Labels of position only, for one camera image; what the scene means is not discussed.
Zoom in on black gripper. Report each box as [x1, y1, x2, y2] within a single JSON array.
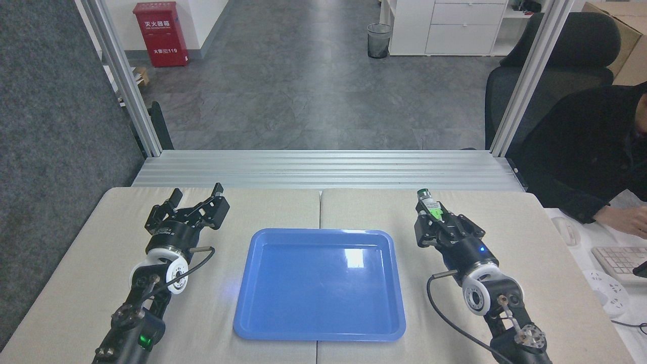
[[414, 201, 499, 277], [145, 183, 231, 254]]

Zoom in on switch part with green clip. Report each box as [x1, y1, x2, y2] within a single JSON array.
[[415, 188, 446, 223]]

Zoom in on blue plastic tray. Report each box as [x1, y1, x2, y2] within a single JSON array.
[[233, 228, 407, 342]]

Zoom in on person's hand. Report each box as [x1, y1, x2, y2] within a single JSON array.
[[593, 206, 647, 240]]

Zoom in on black panel foot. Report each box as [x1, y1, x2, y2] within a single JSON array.
[[130, 101, 174, 152]]

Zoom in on white computer mouse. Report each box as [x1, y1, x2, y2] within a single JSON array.
[[550, 216, 580, 247]]

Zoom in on grey felt partition panel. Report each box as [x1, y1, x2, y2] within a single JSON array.
[[0, 0, 148, 350]]

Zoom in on person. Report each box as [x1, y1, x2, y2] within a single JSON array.
[[520, 81, 647, 224]]

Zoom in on white round perforated disc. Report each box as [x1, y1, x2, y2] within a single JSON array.
[[583, 270, 631, 317]]

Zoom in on white computer keyboard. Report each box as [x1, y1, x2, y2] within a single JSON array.
[[591, 246, 647, 285]]

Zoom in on red fire extinguisher box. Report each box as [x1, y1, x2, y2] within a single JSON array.
[[133, 2, 190, 68]]

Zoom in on mesh waste bin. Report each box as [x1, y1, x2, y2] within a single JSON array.
[[366, 23, 393, 60]]

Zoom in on white drawer cabinet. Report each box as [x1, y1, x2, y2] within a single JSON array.
[[379, 0, 511, 57]]

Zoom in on black office chair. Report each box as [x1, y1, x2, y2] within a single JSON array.
[[484, 12, 622, 151]]

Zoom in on cardboard box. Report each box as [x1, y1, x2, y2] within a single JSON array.
[[581, 2, 647, 86]]

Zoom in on silver aluminium rail platform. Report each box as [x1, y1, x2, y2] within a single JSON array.
[[131, 149, 526, 191]]

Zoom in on silver aluminium post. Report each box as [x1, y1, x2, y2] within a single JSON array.
[[489, 0, 575, 158], [76, 0, 163, 158]]

